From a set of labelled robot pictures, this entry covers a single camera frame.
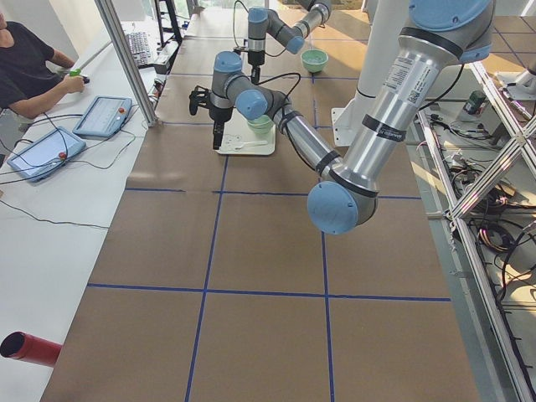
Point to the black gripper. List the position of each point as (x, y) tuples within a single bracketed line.
[(254, 58), (218, 115)]

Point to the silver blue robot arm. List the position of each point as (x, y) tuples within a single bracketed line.
[(265, 21), (411, 42)]

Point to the cream bear print tray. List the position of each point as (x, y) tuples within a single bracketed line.
[(257, 137)]

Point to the white plastic spoon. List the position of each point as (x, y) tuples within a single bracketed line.
[(240, 145)]

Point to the green bowl on tray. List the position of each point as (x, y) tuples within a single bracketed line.
[(260, 129)]

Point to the green bowl with ice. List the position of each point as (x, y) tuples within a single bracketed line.
[(314, 60)]

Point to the blue teach pendant far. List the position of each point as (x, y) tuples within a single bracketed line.
[(104, 117)]

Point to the blue teach pendant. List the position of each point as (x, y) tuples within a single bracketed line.
[(47, 154), (104, 117)]

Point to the black keyboard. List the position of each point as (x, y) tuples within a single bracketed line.
[(140, 49)]

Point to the blue teach pendant near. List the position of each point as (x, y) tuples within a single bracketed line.
[(47, 154)]

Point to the seated person black shirt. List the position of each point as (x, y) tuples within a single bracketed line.
[(28, 87)]

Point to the red cylinder tube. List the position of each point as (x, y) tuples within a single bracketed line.
[(30, 349)]

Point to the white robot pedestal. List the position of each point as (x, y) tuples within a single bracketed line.
[(368, 71)]

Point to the aluminium frame column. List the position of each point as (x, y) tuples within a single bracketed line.
[(113, 26)]

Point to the aluminium truss frame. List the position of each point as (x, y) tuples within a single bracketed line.
[(480, 145)]

